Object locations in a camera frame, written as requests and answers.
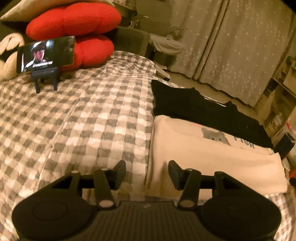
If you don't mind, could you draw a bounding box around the black and white raglan shirt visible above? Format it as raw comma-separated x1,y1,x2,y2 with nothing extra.
145,79,289,201

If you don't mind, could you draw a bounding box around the grey checkered quilt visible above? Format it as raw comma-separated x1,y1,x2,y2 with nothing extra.
0,50,296,241

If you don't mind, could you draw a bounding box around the black floor bin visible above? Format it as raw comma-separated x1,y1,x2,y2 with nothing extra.
273,133,295,160

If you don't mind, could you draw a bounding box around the white cardboard box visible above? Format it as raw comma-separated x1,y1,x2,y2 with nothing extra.
271,115,295,146

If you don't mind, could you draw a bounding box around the wooden shelf unit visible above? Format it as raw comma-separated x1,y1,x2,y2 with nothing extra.
255,56,295,137

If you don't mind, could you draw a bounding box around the dark blue phone stand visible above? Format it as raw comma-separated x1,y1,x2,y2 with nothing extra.
30,67,60,94

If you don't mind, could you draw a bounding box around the lower red puffy cushion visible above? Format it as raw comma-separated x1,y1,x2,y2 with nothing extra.
59,35,114,72

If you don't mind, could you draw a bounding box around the red puffy cushion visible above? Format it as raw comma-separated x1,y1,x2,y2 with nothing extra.
26,2,121,40
59,35,114,72

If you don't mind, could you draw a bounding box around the grey office chair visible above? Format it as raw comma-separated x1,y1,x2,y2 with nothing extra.
129,1,188,81

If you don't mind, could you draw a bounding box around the smartphone playing video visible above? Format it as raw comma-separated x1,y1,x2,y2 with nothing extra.
16,36,75,75

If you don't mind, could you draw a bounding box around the grey star curtain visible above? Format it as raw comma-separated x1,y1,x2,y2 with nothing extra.
169,1,295,106

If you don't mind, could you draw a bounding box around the dark grey sofa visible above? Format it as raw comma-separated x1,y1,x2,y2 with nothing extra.
105,26,150,56

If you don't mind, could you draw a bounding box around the upper red puffy cushion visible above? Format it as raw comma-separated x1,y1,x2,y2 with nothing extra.
26,2,121,40

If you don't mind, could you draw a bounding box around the white plush toy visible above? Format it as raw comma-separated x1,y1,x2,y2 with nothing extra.
1,33,25,82

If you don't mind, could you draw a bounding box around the white striped pillow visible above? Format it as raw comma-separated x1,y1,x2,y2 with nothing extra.
0,0,93,23

